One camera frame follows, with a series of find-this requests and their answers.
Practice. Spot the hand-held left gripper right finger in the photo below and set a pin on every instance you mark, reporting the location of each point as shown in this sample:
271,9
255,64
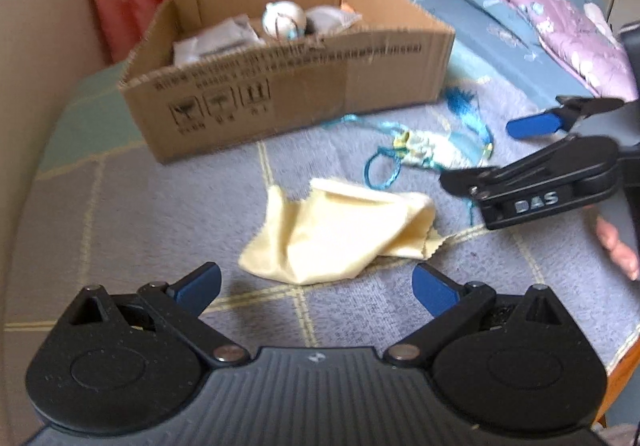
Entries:
432,291

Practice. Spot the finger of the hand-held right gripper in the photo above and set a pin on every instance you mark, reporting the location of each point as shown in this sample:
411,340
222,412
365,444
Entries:
530,203
532,125

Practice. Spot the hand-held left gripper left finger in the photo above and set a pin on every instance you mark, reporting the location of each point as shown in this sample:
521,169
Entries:
200,282

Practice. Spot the teal tasselled sachet ornament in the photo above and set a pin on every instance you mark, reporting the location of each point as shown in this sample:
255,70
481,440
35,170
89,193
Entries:
425,149

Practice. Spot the pale yellow cloth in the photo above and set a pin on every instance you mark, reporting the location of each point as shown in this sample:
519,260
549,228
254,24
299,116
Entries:
340,231

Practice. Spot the cardboard box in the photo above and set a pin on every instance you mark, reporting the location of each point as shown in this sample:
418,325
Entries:
300,91

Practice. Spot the pale blue round plush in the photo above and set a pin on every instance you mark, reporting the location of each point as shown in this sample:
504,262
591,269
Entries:
282,19

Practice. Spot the person's right hand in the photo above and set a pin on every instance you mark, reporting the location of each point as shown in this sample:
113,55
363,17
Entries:
620,246

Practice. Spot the grey checked blanket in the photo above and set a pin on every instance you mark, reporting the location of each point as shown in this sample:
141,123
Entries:
150,226

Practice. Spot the pink floral quilt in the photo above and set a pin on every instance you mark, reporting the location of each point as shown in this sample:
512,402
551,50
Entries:
575,36

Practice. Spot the blue bedsheet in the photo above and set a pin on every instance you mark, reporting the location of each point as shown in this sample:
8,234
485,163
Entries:
470,41

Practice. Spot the blue floral pillow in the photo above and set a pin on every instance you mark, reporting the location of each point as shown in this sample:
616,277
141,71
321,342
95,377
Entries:
500,16

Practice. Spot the small orange scrap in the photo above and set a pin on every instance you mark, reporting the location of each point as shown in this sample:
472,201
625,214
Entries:
347,6

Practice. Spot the white packet in box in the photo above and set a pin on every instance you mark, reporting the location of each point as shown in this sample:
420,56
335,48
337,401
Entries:
215,41

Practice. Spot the wooden bed rail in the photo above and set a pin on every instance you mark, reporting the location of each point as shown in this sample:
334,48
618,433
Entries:
620,376

